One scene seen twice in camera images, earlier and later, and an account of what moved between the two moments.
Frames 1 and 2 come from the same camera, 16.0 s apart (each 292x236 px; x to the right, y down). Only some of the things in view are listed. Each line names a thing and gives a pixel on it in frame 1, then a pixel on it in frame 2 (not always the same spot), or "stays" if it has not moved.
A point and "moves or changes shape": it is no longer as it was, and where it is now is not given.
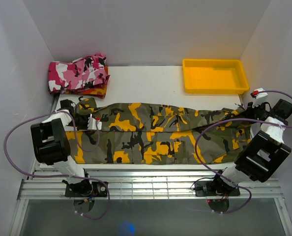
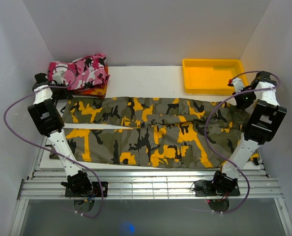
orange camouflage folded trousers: [99, 90] stays
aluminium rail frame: [47, 185] stays
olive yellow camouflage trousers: [156, 133] moves or changes shape
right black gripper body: [256, 112] to [246, 100]
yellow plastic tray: [214, 76] stays
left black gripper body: [81, 122] to [59, 93]
